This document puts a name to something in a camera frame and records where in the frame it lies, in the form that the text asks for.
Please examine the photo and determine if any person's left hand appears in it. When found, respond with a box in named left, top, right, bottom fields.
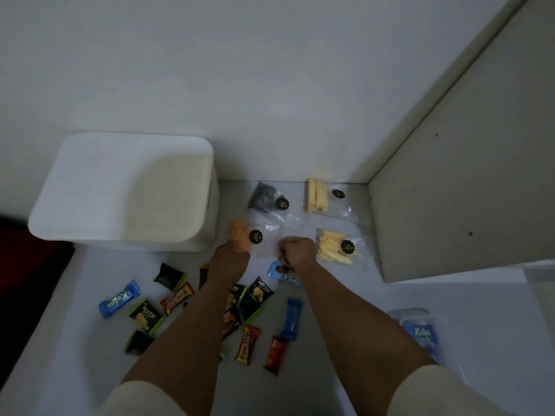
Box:
left=208, top=237, right=252, bottom=287

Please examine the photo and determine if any person's right hand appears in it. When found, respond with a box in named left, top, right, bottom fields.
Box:
left=277, top=236, right=318, bottom=278

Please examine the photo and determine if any clear bag of orange snacks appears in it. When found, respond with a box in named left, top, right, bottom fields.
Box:
left=230, top=219, right=283, bottom=258

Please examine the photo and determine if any small light blue packet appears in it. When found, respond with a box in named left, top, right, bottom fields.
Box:
left=267, top=261, right=304, bottom=287

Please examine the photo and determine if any bag of yellow sticks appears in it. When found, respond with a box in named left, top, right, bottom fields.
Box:
left=305, top=177, right=361, bottom=224
left=315, top=228, right=372, bottom=269

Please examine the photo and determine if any long blue candy bar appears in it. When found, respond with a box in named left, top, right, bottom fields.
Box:
left=279, top=298, right=304, bottom=341

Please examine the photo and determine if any clear bag of dark snacks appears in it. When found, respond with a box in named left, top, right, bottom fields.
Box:
left=247, top=180, right=304, bottom=221

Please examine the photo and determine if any red yellow candy bar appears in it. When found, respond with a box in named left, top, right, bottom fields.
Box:
left=159, top=281, right=195, bottom=316
left=235, top=324, right=262, bottom=366

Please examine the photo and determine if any cluster of dark candy packets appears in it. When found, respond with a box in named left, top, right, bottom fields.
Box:
left=124, top=262, right=275, bottom=358

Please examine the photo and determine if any orange red candy bar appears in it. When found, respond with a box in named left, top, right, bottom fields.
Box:
left=263, top=336, right=289, bottom=377

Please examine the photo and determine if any clear plastic container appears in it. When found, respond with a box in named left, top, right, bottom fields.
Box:
left=387, top=307, right=447, bottom=365

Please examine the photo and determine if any blue twist-end candy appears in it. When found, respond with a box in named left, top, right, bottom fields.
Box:
left=98, top=280, right=142, bottom=320

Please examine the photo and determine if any white lidded storage box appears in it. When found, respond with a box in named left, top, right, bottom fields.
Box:
left=28, top=132, right=221, bottom=252

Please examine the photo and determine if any person's left forearm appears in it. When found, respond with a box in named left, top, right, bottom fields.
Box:
left=121, top=263, right=250, bottom=386

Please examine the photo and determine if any person's right forearm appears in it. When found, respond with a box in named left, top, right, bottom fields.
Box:
left=299, top=259, right=436, bottom=416

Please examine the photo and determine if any person's white shirt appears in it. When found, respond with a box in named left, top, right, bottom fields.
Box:
left=95, top=363, right=508, bottom=416

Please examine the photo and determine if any white shelf cabinet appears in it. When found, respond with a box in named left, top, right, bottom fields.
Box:
left=368, top=0, right=555, bottom=284

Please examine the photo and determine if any dark red blanket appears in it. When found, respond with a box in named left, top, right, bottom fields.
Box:
left=0, top=216, right=77, bottom=377

